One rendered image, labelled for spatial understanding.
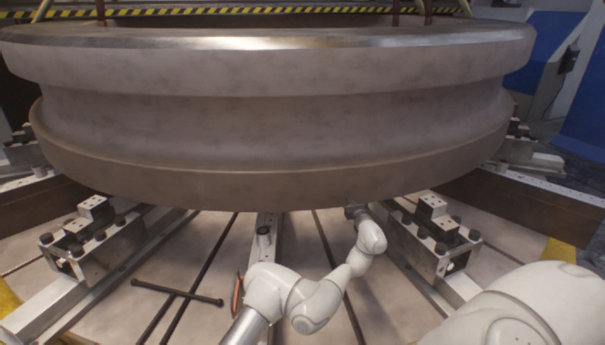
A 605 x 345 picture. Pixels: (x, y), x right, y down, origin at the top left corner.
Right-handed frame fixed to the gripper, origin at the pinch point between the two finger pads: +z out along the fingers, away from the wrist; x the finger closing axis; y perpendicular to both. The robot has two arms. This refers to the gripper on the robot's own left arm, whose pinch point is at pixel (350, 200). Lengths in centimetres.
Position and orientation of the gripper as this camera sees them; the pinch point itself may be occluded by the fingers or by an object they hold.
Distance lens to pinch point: 170.3
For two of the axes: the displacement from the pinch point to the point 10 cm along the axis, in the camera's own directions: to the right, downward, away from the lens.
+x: -9.8, 1.0, -2.0
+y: 0.0, -8.9, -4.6
